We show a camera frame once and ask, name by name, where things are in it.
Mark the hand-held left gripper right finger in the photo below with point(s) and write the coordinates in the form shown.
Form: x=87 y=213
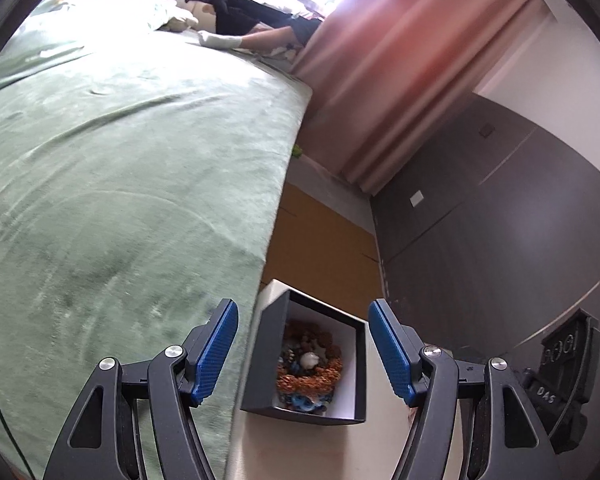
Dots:
x=390 y=355

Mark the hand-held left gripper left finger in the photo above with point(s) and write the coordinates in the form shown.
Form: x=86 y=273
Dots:
x=215 y=355

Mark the black jewelry box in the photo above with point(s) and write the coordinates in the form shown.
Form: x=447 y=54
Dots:
x=260 y=360

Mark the white bead charm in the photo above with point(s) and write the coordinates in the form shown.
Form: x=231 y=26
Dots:
x=309 y=359

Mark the blue figure charm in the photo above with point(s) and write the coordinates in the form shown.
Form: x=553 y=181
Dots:
x=300 y=402

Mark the flattened cardboard sheet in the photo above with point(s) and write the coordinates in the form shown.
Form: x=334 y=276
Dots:
x=320 y=240

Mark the dark grey wardrobe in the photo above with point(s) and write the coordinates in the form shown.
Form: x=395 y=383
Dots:
x=480 y=235

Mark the green blanket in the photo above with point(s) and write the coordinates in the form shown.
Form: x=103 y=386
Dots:
x=130 y=185

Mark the wide pink curtain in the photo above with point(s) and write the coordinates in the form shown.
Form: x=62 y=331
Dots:
x=405 y=60

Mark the cream pillow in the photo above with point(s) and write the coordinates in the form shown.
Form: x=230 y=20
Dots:
x=182 y=20

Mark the white wall switch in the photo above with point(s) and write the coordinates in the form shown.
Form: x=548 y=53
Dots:
x=417 y=198

